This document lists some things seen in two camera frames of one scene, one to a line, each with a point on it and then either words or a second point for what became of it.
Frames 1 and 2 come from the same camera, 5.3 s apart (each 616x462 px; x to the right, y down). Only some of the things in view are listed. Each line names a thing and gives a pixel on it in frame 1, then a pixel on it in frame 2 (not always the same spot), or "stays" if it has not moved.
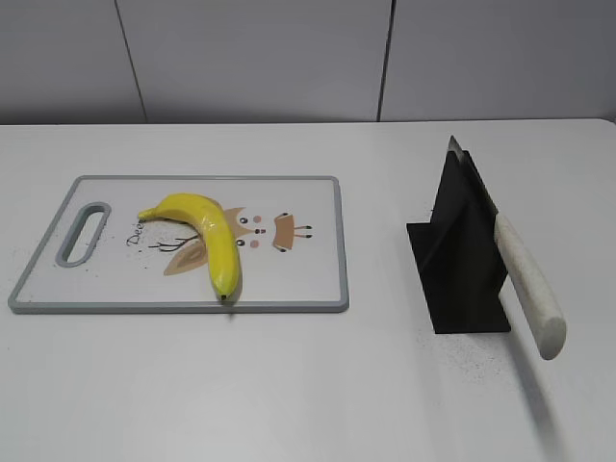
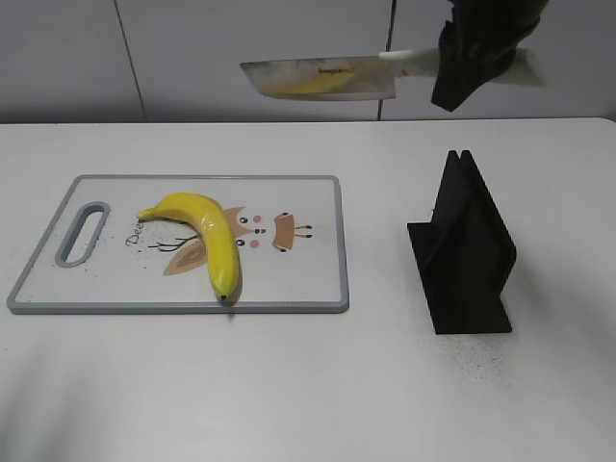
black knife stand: x=457 y=256 stays
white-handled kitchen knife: x=543 y=318 to x=465 y=59
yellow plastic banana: x=216 y=231 stays
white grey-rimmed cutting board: x=291 y=233 stays
